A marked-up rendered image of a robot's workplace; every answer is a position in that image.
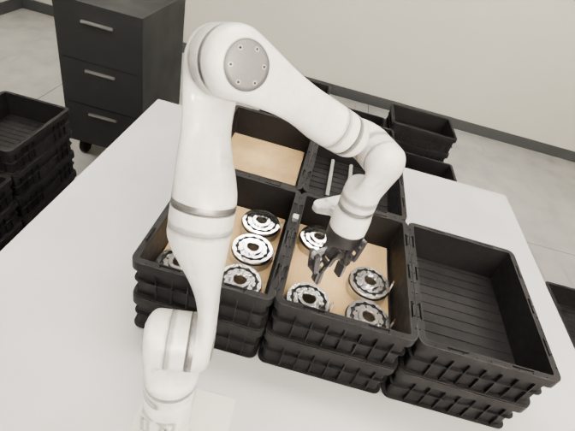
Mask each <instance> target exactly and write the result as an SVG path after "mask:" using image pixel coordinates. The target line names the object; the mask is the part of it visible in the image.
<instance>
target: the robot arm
mask: <svg viewBox="0 0 575 431"><path fill-rule="evenodd" d="M236 102H238V103H243V104H246V105H249V106H252V107H254V108H257V109H261V110H264V111H267V112H270V113H271V114H273V115H277V116H279V117H281V118H282V119H283V120H285V121H287V122H289V123H290V124H292V125H293V126H294V127H296V128H297V129H298V130H299V131H300V132H301V133H303V134H304V135H305V136H306V137H307V138H308V139H310V140H312V141H314V142H315V143H317V144H318V145H321V146H322V147H324V148H325V149H327V150H329V151H332V152H333V153H335V154H336V155H338V156H343V157H353V158H354V159H356V161H357V162H358V163H359V164H360V166H361V167H362V168H363V170H364V171H365V174H355V175H352V176H351V177H349V178H348V180H347V182H346V184H345V185H344V187H343V190H342V193H341V195H338V196H333V197H329V198H321V199H317V200H315V201H314V203H313V205H312V209H313V210H314V211H315V212H316V213H318V214H323V215H328V216H331V218H330V221H329V225H328V227H327V229H326V241H325V243H324V244H323V245H322V248H320V249H318V250H316V249H315V248H314V247H313V248H311V249H310V251H309V257H308V264H307V266H308V268H309V269H310V270H311V272H312V276H311V278H312V280H313V281H314V283H315V284H316V285H318V284H320V282H321V279H322V278H323V273H324V272H325V270H326V269H327V268H328V267H331V266H332V265H333V264H334V262H335V261H336V260H338V259H340V260H338V262H337V264H336V265H335V269H334V272H335V274H336V275H337V277H338V278H339V277H342V275H343V273H344V271H345V269H346V267H347V266H348V265H349V264H350V262H353V263H355V262H356V261H357V260H358V258H359V256H360V255H361V253H362V251H363V250H364V248H365V247H366V246H367V244H368V243H367V242H366V241H365V239H364V237H365V234H366V232H367V230H368V228H369V225H370V222H371V219H372V216H373V213H374V211H375V209H376V207H377V205H378V202H379V200H380V198H381V197H382V196H383V195H384V194H385V192H386V191H387V190H388V189H389V188H390V187H391V186H392V185H393V184H394V183H395V182H396V181H397V180H398V179H399V178H400V176H401V175H402V173H403V171H404V169H405V166H406V155H405V152H404V151H403V150H402V149H401V148H400V146H399V145H398V144H397V143H396V142H395V141H394V140H393V139H392V138H391V137H390V136H389V135H388V134H387V133H386V132H385V131H384V130H383V129H382V128H380V127H379V126H378V125H377V124H375V123H373V122H371V121H367V120H366V119H363V118H361V117H360V116H359V115H357V114H356V113H354V112H353V111H351V110H350V109H349V108H347V107H346V106H345V105H343V104H342V103H340V102H338V101H337V100H335V99H334V98H332V97H331V96H330V95H328V94H327V93H325V92H323V91H322V90H320V89H319V88H318V87H316V86H315V85H313V84H312V83H311V82H310V81H309V80H308V79H307V78H306V77H305V76H304V75H303V74H301V73H300V72H299V71H298V70H297V69H296V68H295V67H294V66H293V65H292V64H291V63H290V62H289V61H288V60H287V59H286V58H285V57H284V56H283V55H282V54H281V53H280V52H279V51H278V50H277V49H276V48H275V47H274V46H273V45H272V44H271V43H270V42H269V41H268V40H267V39H266V38H265V37H264V36H263V35H262V34H261V33H260V32H258V31H257V30H256V29H255V28H253V27H251V26H249V25H247V24H243V23H240V22H228V21H218V22H209V23H206V24H204V25H202V26H200V27H199V28H197V29H196V30H195V31H194V32H193V34H192V35H191V36H190V38H189V39H188V41H187V45H186V48H185V51H184V57H183V81H182V117H181V135H180V140H179V145H178V151H177V157H176V163H175V174H174V181H173V187H172V192H171V197H170V203H169V216H168V223H167V237H168V241H169V245H170V247H171V250H172V252H173V253H174V255H175V258H176V260H177V261H178V263H179V264H180V266H181V268H182V270H183V272H184V273H185V275H186V277H187V279H188V281H189V283H190V285H191V288H192V290H193V294H194V297H195V300H196V305H197V311H198V312H195V311H194V312H193V311H187V310H174V309H166V308H158V309H156V310H154V311H152V313H151V314H150V315H149V317H148V319H147V321H146V323H145V328H144V332H143V333H142V347H141V351H142V363H143V381H144V382H143V407H142V411H141V413H140V415H139V431H188V429H189V427H190V421H191V417H192V412H193V403H194V399H195V394H196V389H197V385H198V380H199V372H202V371H204V370H205V369H206V368H207V367H208V365H209V363H210V360H211V359H212V353H213V349H214V344H215V340H216V325H217V317H218V309H219V301H220V294H221V287H222V277H223V272H224V268H225V263H226V260H227V255H228V248H229V244H230V240H231V236H232V232H233V226H234V218H235V211H236V206H237V183H236V176H235V171H234V159H233V153H232V146H231V131H232V124H233V119H234V110H235V105H236ZM353 251H355V255H353ZM325 256H326V257H327V258H328V259H329V261H328V259H327V258H326V257H325ZM321 263H323V266H322V267H321V265H320V264H321Z"/></svg>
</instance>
